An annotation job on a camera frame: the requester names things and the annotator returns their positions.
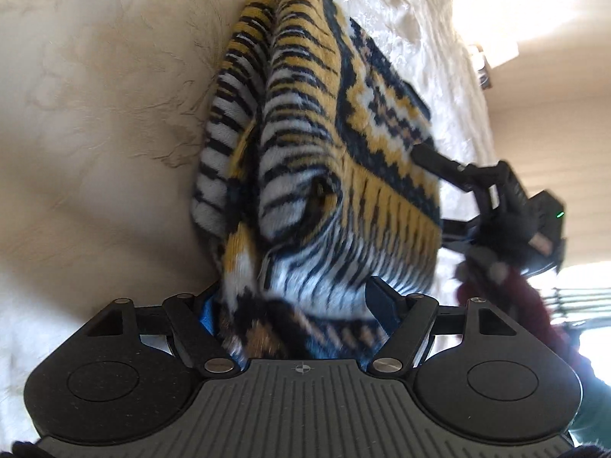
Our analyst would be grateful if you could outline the hand in dark red glove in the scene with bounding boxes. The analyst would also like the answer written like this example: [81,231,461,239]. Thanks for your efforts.
[457,258,592,375]

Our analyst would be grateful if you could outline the bedside lamp with white shade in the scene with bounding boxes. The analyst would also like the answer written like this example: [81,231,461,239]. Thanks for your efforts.
[474,26,520,68]

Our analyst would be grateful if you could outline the cream floral embroidered bedspread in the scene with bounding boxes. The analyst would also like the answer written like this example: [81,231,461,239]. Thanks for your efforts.
[1,0,493,447]

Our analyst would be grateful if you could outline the navy yellow patterned knit sweater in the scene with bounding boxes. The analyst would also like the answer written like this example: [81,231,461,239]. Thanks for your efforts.
[191,0,441,364]

